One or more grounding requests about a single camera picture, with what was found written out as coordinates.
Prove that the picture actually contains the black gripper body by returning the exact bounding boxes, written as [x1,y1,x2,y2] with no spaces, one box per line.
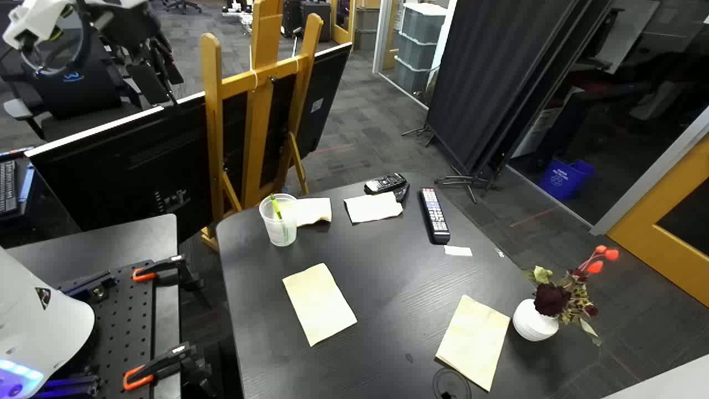
[108,9,187,86]

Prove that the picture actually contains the translucent white mug cup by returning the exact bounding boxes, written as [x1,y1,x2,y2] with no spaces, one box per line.
[258,192,299,249]

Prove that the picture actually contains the black monitor with blue logo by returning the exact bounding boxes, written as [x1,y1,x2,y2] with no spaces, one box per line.
[19,43,128,118]

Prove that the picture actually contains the grey chair armrest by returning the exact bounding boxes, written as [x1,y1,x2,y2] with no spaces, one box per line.
[0,96,49,139]

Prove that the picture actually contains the dark keyboard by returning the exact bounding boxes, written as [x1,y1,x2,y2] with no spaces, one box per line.
[0,157,35,217]

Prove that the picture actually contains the orange black clamp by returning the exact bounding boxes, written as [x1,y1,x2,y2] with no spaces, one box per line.
[130,253,189,288]
[120,342,196,395]

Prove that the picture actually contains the grey plastic drawer unit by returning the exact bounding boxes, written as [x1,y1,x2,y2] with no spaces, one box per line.
[389,0,449,97]

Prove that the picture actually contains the small black remote control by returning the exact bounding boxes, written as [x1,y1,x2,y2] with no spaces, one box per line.
[363,170,407,194]

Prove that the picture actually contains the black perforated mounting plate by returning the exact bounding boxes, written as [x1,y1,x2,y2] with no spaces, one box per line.
[68,261,183,399]

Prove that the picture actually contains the long black remote control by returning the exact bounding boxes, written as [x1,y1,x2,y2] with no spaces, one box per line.
[419,186,453,245]

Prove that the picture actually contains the black backdrop stand legs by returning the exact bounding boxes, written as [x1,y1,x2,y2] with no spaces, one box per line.
[400,119,495,198]

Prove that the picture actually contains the black backdrop curtain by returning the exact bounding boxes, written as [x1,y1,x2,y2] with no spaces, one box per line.
[426,0,616,179]

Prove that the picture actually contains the blue plastic bin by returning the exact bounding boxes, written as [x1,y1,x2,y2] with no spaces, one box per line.
[537,155,599,204]

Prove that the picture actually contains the yellow door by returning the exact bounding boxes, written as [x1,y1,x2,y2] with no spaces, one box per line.
[608,136,709,309]

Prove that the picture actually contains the grey door frame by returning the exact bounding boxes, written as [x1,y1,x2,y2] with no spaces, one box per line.
[590,107,709,239]

